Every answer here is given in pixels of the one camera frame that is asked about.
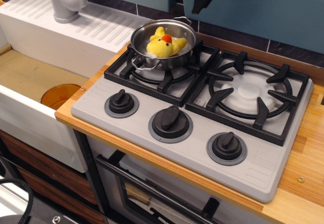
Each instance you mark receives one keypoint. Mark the yellow stuffed duck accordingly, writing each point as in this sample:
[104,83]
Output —
[163,45]

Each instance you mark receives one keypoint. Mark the black left stove knob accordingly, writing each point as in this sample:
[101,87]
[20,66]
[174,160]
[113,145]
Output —
[121,105]

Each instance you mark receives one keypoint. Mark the orange plastic plate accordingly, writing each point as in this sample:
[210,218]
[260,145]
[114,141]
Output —
[58,95]

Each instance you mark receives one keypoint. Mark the oven door with black handle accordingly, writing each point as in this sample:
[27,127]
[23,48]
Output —
[144,194]

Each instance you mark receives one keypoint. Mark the wooden drawer cabinet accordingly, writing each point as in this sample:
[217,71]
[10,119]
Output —
[66,188]

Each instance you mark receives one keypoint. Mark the black left burner grate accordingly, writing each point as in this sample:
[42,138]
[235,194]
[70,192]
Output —
[173,86]

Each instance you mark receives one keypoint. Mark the grey toy stove top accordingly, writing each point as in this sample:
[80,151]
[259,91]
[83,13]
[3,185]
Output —
[257,176]

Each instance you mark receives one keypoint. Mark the black right stove knob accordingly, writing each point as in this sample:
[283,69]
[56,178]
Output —
[227,149]

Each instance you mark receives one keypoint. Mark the stainless steel pan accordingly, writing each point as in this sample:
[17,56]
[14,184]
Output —
[164,59]

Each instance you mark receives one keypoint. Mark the black right burner grate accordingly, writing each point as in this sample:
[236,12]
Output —
[263,100]

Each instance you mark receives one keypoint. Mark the black middle stove knob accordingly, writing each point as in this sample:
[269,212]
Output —
[170,125]

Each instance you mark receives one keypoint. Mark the white toy sink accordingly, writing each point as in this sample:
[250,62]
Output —
[37,53]

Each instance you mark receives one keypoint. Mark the black stove knob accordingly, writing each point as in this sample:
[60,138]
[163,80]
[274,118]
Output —
[121,105]
[170,125]
[227,149]

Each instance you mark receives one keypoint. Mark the black burner grate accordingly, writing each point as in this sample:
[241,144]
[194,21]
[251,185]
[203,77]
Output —
[173,86]
[263,100]

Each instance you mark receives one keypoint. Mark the grey toy faucet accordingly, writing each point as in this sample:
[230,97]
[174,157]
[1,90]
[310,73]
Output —
[66,11]

